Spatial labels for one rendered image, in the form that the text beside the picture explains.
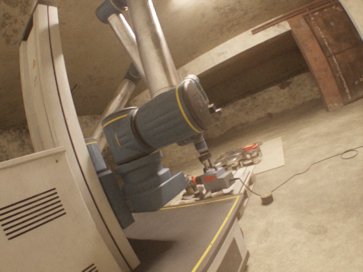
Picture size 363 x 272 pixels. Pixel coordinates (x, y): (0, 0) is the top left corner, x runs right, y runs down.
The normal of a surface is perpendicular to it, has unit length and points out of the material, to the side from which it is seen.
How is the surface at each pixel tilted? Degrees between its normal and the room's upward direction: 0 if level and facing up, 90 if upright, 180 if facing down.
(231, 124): 90
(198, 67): 90
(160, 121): 95
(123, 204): 90
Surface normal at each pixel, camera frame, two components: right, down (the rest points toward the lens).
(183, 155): -0.49, 0.18
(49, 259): 0.79, -0.32
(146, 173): 0.36, -0.16
